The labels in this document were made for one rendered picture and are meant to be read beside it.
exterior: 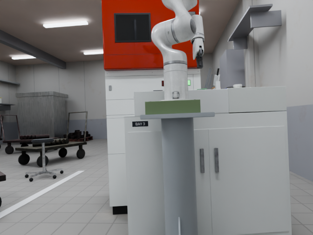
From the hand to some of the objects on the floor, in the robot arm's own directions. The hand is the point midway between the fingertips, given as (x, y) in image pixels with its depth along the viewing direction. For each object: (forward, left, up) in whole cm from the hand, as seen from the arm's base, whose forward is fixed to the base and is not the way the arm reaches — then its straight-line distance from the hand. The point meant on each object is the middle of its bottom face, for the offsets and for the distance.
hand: (200, 64), depth 136 cm
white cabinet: (+30, +3, -111) cm, 115 cm away
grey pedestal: (-31, +13, -113) cm, 118 cm away
